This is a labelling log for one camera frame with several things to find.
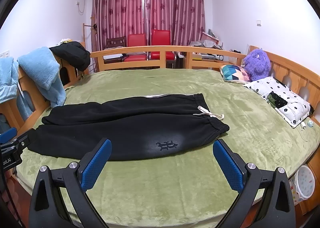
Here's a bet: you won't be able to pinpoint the black sweatpants with white stripe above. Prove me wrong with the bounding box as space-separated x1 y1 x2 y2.
28 93 229 161

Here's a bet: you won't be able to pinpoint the white patterned bucket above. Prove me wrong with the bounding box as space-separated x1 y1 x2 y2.
289 165 315 205

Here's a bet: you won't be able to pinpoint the light blue fleece towel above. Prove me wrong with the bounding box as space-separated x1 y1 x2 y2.
1 47 66 120

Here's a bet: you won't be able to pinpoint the white dotted pillow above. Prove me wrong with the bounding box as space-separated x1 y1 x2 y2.
244 77 311 128

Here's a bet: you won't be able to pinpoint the dark phone on pillow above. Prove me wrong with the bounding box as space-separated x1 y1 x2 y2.
267 92 287 108

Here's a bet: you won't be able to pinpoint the colourful geometric pillow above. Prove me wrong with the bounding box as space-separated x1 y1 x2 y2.
220 64 251 84

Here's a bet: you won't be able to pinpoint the purple plush toy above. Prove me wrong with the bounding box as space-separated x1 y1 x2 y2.
243 49 271 81

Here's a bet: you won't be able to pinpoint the left red chair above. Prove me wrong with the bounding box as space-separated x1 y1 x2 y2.
123 33 148 63

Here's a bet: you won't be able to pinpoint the red chair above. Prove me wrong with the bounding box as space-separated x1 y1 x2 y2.
123 33 148 63
150 30 176 61

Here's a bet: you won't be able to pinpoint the cluttered desk with items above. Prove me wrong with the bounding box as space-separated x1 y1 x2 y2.
177 32 245 69

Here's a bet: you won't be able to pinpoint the right red chair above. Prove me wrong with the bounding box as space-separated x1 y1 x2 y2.
150 30 176 61

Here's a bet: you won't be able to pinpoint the dark red floral curtains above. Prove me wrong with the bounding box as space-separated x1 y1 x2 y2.
91 0 205 51

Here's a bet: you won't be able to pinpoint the wooden bed frame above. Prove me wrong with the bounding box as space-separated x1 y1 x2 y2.
0 45 320 216

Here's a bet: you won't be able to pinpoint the black jacket on bed rail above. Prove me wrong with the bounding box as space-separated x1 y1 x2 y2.
49 42 91 72

